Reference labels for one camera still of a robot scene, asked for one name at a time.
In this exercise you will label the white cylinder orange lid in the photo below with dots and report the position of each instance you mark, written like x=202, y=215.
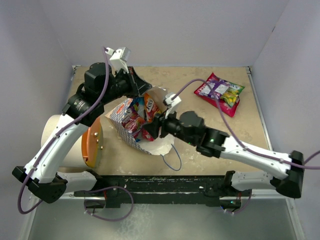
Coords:
x=82, y=146

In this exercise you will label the pink cookie snack packet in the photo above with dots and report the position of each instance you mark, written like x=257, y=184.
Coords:
x=224, y=107

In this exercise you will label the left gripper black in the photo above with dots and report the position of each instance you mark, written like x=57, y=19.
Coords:
x=142, y=86

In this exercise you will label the aluminium table frame rail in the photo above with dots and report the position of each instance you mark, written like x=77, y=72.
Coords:
x=264, y=126

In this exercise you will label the green yellow candy packet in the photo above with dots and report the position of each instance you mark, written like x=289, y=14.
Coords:
x=232, y=93

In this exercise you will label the blue checkered paper bag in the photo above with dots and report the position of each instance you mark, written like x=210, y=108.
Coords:
x=158, y=147

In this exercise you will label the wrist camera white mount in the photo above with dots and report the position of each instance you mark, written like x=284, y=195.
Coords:
x=171, y=102
x=118, y=58

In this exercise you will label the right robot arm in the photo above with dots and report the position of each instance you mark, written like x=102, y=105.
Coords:
x=277, y=171

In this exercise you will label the orange snack packet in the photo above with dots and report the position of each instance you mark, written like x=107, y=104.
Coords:
x=151, y=108

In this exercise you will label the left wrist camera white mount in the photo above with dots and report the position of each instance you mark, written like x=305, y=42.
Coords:
x=118, y=58

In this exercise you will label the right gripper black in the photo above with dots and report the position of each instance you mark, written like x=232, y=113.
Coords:
x=153, y=127

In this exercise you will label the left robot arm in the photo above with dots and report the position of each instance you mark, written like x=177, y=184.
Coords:
x=100, y=87

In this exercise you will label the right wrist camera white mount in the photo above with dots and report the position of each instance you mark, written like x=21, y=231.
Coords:
x=171, y=102

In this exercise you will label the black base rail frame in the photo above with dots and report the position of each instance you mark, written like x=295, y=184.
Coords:
x=208, y=190

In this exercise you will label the purple pink candy packet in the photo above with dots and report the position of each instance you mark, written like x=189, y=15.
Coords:
x=132, y=122

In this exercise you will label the purple white snack packet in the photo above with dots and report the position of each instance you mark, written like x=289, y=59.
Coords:
x=213, y=89

